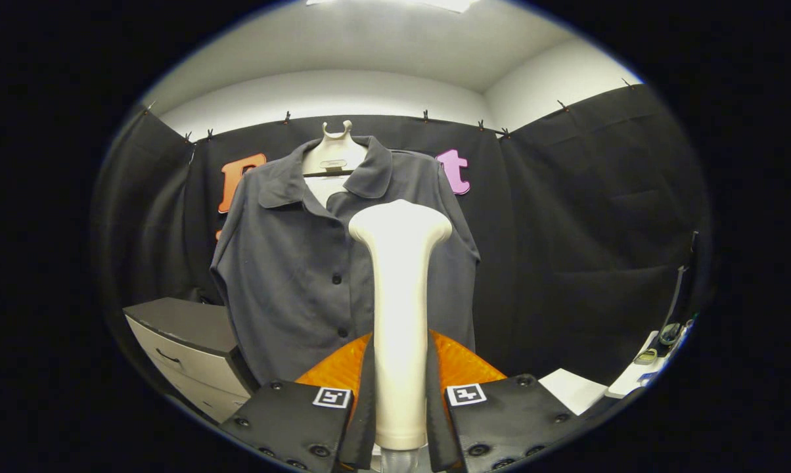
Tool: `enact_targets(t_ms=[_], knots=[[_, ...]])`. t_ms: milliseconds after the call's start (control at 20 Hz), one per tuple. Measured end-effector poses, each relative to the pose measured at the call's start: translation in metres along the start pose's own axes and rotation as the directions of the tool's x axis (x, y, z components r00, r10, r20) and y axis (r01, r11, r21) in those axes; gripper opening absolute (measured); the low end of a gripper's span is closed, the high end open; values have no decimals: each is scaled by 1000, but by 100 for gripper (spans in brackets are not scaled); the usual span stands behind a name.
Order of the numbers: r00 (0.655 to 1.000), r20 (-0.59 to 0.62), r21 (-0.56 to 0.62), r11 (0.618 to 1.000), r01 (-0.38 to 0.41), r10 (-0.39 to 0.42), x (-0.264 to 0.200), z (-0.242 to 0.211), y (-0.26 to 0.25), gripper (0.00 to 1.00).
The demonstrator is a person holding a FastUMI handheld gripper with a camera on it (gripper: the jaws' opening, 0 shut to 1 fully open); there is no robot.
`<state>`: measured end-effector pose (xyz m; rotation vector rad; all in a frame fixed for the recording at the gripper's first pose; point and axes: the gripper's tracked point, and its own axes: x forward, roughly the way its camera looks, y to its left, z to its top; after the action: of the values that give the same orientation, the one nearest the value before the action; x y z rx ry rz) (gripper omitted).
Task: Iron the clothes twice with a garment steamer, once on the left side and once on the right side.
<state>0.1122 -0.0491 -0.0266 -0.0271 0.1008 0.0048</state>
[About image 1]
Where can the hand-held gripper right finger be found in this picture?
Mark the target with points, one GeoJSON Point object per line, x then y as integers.
{"type": "Point", "coordinates": [435, 420]}

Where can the row of black clips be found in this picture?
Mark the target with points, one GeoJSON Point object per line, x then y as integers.
{"type": "Point", "coordinates": [287, 118]}

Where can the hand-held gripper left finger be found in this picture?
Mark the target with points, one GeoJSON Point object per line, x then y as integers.
{"type": "Point", "coordinates": [366, 420]}

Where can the white side table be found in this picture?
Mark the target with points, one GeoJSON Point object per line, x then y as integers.
{"type": "Point", "coordinates": [629, 381]}

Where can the white ironing board form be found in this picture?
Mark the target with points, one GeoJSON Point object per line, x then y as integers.
{"type": "Point", "coordinates": [323, 190]}

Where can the grey button shirt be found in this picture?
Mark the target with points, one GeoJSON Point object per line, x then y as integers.
{"type": "Point", "coordinates": [284, 263]}

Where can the grey drawer cabinet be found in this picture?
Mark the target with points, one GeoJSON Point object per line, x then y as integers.
{"type": "Point", "coordinates": [185, 355]}

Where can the small olive desk object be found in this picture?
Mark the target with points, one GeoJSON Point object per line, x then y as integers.
{"type": "Point", "coordinates": [645, 358]}

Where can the cream garment steamer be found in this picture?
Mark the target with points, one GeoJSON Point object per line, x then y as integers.
{"type": "Point", "coordinates": [399, 315]}

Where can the white box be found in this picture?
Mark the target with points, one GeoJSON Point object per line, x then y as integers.
{"type": "Point", "coordinates": [573, 391]}

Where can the ceiling light panel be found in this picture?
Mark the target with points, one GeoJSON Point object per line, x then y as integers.
{"type": "Point", "coordinates": [448, 4]}

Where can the black backdrop cloth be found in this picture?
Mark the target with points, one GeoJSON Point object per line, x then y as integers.
{"type": "Point", "coordinates": [579, 230]}

